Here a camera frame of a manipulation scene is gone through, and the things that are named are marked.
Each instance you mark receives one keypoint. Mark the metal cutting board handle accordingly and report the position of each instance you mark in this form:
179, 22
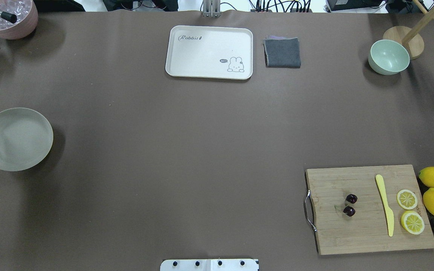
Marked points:
307, 205

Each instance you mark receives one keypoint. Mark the lower lemon slice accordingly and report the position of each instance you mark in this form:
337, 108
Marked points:
412, 222

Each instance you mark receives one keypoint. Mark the silver camera post clamp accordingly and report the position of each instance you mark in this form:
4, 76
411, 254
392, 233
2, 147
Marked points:
211, 8

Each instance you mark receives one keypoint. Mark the wooden stand with round base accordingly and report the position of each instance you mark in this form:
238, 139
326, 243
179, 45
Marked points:
410, 38

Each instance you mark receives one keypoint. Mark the lemon slice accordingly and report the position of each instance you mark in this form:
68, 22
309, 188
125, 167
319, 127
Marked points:
412, 222
407, 199

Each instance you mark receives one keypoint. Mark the dark red cherry pair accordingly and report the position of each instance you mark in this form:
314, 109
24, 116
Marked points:
347, 208

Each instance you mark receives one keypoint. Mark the yellow plastic knife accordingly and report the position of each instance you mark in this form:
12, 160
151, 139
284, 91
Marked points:
387, 210

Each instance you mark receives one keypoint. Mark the upper lemon slice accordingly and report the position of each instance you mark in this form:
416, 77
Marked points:
407, 199

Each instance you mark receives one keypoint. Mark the pink bowl with ice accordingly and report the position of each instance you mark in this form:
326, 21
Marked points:
18, 18

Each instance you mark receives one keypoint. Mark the pale green bowl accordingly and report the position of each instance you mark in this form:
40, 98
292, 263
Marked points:
388, 57

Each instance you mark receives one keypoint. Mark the folded grey cloth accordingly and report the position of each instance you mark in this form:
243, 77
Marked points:
282, 52

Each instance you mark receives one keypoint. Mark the bamboo cutting board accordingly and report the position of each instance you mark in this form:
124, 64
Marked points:
366, 231

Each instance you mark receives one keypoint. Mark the round cream plate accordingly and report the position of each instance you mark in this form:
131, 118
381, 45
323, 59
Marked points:
26, 138

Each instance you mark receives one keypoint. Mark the cream rabbit tray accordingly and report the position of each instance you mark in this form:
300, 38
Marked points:
210, 52

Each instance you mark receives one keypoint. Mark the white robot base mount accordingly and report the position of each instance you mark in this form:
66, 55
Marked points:
210, 265

